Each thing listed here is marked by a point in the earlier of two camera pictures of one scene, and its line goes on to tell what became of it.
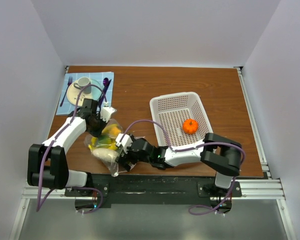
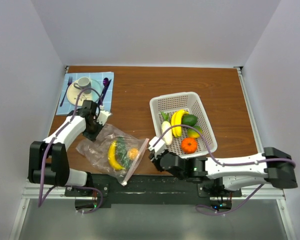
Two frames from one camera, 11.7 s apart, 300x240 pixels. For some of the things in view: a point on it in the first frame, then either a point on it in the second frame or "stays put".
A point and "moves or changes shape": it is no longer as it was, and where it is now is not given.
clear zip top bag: x=104 y=147 moves or changes shape
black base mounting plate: x=157 y=191 stays put
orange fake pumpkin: x=190 y=126 to x=189 y=145
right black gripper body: x=132 y=156 to x=156 y=161
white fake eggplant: x=107 y=154 to x=167 y=137
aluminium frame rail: x=267 y=189 stays put
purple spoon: x=105 y=81 stays put
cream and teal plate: x=76 y=96 stays put
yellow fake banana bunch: x=94 y=145 to x=176 y=119
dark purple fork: x=70 y=80 stays put
